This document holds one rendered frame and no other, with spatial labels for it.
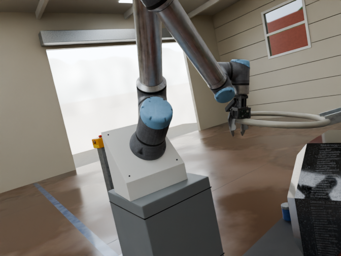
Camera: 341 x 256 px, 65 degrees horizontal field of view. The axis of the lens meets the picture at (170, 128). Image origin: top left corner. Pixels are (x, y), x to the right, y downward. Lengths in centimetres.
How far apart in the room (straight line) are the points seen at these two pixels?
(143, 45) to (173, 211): 74
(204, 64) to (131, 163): 58
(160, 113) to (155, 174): 31
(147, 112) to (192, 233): 62
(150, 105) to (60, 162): 620
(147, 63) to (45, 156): 619
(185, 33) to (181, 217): 81
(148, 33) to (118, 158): 59
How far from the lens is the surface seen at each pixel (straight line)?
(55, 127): 725
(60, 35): 738
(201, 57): 106
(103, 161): 227
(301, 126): 131
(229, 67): 132
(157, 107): 120
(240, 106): 134
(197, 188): 135
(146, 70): 122
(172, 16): 96
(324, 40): 841
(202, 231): 142
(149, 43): 115
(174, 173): 135
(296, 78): 879
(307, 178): 167
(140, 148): 130
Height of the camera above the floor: 127
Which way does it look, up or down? 6 degrees down
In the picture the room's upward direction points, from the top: 12 degrees counter-clockwise
